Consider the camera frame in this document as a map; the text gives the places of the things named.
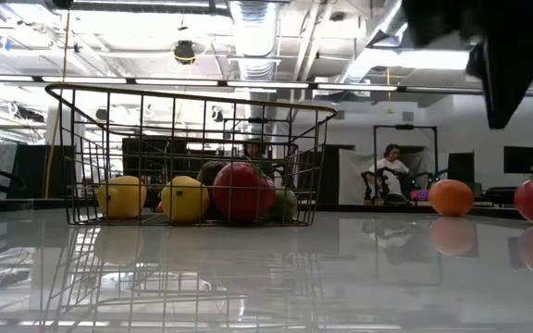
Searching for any person seated in dark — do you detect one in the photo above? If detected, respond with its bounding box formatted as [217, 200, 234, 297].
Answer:
[241, 138, 272, 164]

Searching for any person in white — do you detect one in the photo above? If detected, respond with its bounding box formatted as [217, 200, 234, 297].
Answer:
[368, 142, 411, 198]

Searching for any black wall monitor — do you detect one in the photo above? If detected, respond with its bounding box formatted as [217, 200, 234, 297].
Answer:
[503, 146, 533, 175]

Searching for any long light bar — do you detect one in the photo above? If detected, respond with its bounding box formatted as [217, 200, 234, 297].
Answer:
[0, 73, 533, 98]

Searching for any yellow hanging cable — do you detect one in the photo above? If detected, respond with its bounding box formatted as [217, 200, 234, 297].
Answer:
[43, 0, 73, 200]

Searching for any black wire basket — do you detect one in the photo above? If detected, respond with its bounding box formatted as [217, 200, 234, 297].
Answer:
[44, 82, 338, 228]

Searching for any silver ceiling duct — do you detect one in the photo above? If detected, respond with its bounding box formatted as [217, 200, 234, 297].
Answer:
[229, 0, 279, 82]

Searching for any red apple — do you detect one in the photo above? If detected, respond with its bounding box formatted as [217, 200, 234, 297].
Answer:
[212, 161, 277, 222]

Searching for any black round ceiling device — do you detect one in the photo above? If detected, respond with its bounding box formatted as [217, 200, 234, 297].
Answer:
[172, 40, 197, 65]

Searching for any dark brown avocado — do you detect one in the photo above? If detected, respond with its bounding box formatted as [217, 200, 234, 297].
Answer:
[195, 160, 229, 221]

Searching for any green lime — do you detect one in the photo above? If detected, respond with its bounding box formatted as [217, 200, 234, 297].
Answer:
[268, 188, 299, 222]

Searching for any black panel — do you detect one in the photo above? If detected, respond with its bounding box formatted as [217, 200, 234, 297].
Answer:
[16, 144, 76, 200]

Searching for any orange fruit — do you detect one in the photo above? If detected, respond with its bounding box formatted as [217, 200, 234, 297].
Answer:
[428, 179, 475, 217]

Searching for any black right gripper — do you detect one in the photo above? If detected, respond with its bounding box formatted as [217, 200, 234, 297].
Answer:
[465, 27, 533, 130]

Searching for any small black monitor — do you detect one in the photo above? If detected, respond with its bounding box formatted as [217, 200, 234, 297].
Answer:
[446, 151, 476, 184]

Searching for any yellow lemon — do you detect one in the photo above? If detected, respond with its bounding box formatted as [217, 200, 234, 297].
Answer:
[96, 175, 148, 220]
[160, 175, 211, 224]

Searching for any black frame stand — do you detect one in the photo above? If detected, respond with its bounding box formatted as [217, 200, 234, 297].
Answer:
[373, 123, 439, 204]

